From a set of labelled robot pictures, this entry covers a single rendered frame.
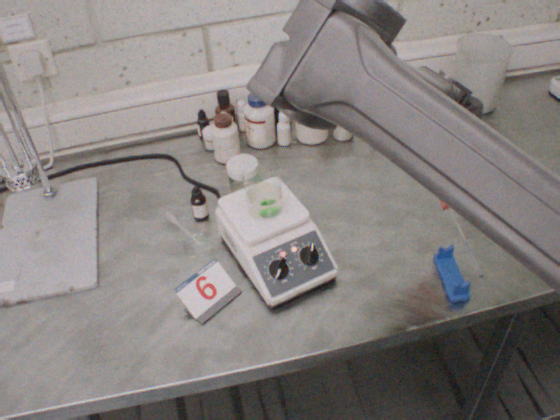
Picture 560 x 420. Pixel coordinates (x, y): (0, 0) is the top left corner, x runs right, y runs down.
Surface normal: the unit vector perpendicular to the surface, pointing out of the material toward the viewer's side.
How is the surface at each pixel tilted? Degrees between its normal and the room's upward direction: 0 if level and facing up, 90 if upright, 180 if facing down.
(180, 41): 90
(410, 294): 0
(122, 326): 0
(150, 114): 90
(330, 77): 55
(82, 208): 0
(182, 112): 90
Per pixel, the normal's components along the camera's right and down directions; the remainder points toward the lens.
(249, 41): 0.22, 0.65
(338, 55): -0.47, 0.07
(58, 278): -0.06, -0.73
